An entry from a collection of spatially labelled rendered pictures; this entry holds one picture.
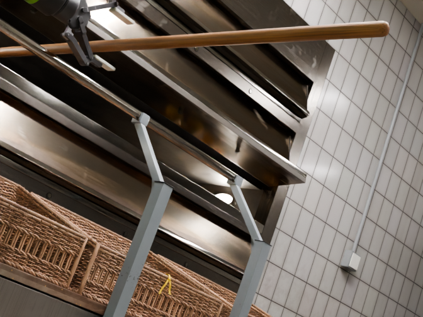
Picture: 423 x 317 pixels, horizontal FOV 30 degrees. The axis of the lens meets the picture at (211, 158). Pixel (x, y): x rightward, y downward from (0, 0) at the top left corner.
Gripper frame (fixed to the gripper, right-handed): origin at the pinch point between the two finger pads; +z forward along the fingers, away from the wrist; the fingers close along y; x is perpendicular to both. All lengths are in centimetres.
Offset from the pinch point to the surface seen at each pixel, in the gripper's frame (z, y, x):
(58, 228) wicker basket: 15, 47, -16
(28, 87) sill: 17, 3, -66
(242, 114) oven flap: 112, -36, -66
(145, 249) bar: 38, 43, -6
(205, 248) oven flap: 116, 23, -64
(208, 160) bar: 68, 3, -28
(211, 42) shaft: -0.3, 1.5, 34.8
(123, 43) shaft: -0.9, 0.5, 3.2
